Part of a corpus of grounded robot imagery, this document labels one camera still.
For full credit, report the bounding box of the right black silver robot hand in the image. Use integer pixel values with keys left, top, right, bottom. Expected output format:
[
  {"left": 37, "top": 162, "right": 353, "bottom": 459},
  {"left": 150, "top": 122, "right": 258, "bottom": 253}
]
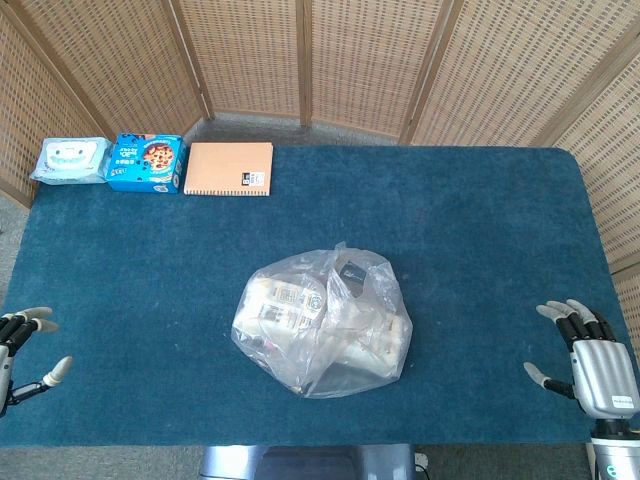
[{"left": 523, "top": 298, "right": 636, "bottom": 419}]

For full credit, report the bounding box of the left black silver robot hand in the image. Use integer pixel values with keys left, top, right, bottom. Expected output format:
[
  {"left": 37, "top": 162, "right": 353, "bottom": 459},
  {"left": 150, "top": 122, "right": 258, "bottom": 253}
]
[{"left": 0, "top": 306, "right": 74, "bottom": 419}]

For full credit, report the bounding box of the clear plastic bag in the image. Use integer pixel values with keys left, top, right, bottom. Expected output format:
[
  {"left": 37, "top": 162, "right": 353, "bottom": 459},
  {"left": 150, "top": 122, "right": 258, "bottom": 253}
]
[{"left": 230, "top": 240, "right": 414, "bottom": 400}]

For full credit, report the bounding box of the small black labelled packet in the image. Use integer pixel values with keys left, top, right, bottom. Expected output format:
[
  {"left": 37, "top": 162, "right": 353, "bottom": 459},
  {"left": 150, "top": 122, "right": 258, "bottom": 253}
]
[{"left": 339, "top": 259, "right": 370, "bottom": 302}]

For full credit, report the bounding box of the cream food package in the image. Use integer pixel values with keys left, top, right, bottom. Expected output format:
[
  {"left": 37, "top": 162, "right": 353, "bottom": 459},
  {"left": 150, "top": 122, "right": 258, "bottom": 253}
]
[{"left": 234, "top": 276, "right": 407, "bottom": 381}]

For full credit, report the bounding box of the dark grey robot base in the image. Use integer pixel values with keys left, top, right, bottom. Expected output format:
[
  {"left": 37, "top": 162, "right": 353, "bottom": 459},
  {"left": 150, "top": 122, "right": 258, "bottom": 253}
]
[{"left": 198, "top": 444, "right": 418, "bottom": 480}]

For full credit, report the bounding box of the blue carpet table mat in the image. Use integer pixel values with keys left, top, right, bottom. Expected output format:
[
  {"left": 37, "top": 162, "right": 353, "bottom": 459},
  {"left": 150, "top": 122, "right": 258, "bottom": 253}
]
[{"left": 0, "top": 144, "right": 634, "bottom": 448}]

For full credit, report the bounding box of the light blue wet wipes pack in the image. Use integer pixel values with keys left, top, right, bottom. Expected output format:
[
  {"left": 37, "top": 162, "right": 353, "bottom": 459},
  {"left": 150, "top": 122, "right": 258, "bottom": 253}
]
[{"left": 28, "top": 137, "right": 112, "bottom": 184}]

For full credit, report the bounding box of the blue cookie box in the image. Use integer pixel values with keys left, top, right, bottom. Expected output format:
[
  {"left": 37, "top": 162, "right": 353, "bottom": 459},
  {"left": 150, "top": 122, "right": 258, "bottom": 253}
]
[{"left": 105, "top": 132, "right": 188, "bottom": 195}]

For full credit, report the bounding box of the orange spiral notebook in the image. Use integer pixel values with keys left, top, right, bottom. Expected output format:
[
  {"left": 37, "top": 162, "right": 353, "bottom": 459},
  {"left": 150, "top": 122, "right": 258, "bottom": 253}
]
[{"left": 182, "top": 142, "right": 275, "bottom": 198}]

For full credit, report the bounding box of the wicker folding screen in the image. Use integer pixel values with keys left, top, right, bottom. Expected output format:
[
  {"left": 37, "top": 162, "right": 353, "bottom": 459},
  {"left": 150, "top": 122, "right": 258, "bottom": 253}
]
[{"left": 0, "top": 0, "right": 640, "bottom": 321}]

